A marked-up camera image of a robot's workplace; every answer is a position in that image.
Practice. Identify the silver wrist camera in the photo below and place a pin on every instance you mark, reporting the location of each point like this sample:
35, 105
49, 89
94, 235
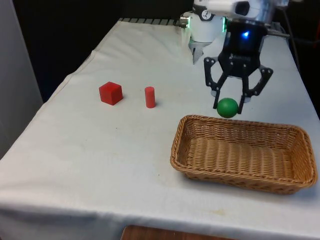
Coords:
260, 12

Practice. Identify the red cube block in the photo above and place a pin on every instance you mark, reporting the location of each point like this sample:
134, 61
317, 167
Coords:
110, 93

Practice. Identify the green ball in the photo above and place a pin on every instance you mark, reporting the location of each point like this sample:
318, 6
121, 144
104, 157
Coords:
227, 107

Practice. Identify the red cylinder block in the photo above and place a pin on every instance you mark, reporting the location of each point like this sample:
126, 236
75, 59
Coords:
150, 97

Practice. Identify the wicker basket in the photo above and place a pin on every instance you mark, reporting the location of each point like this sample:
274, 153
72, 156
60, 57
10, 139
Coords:
240, 155

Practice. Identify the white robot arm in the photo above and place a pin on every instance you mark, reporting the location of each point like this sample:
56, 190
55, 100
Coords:
205, 27

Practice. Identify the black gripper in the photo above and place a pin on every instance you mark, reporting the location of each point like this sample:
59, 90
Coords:
243, 47

